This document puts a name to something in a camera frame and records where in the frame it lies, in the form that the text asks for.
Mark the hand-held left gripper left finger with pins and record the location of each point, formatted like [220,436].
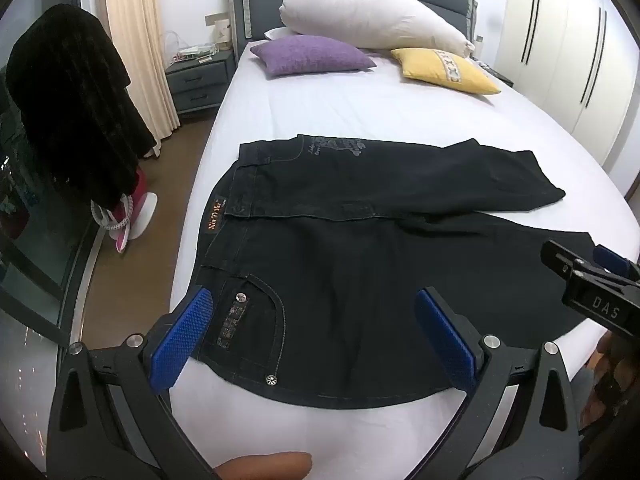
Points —
[182,340]

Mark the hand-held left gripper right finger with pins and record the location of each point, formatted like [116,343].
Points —
[445,340]

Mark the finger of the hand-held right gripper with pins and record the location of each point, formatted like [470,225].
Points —
[615,261]
[567,262]

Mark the black denim pants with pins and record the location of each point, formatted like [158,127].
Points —
[325,260]

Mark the person's right hand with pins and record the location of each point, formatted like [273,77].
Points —
[617,365]

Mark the person's left hand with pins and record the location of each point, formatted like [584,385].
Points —
[265,467]

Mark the pink and white fan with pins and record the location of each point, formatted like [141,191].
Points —
[135,205]

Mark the white wardrobe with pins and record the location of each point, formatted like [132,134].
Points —
[565,35]

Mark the yellow cushion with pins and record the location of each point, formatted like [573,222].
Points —
[440,72]

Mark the bed with white sheet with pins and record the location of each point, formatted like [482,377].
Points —
[350,110]

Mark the grey nightstand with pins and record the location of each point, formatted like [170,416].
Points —
[200,85]

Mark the black hanging garment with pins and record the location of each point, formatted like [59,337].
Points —
[70,100]

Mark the clear plastic box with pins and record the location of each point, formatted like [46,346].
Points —
[195,51]

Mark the beige curtain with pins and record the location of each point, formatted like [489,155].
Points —
[140,50]

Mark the purple cushion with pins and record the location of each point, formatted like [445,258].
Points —
[310,55]

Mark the small white pillow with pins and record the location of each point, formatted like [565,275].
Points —
[276,34]

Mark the long white pillow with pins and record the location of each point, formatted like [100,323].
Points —
[360,10]

